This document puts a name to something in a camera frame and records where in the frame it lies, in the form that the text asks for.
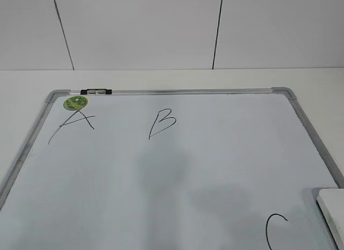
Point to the green round magnet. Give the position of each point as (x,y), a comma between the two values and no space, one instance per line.
(75,103)

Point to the black and clear marker pen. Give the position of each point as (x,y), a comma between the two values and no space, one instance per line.
(96,92)

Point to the white board eraser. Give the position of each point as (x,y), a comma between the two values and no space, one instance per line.
(330,202)

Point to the white board with grey frame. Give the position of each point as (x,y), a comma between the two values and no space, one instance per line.
(188,169)

